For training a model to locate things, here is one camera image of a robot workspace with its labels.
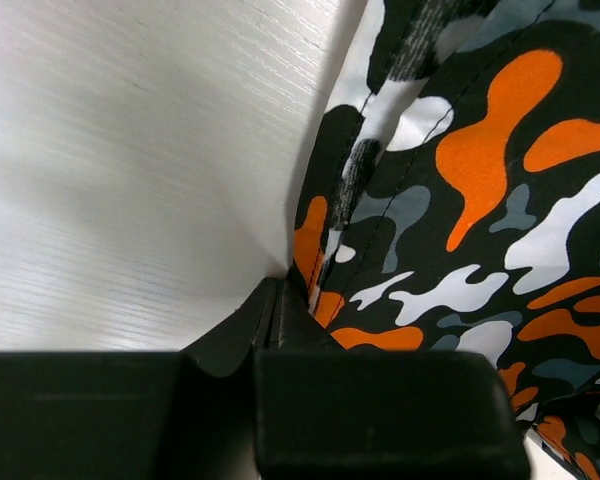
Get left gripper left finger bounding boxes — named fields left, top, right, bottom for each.
left=0, top=278, right=278, bottom=479

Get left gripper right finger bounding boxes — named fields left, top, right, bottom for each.
left=254, top=279, right=530, bottom=479

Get orange camouflage shorts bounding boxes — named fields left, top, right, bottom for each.
left=289, top=1, right=600, bottom=479

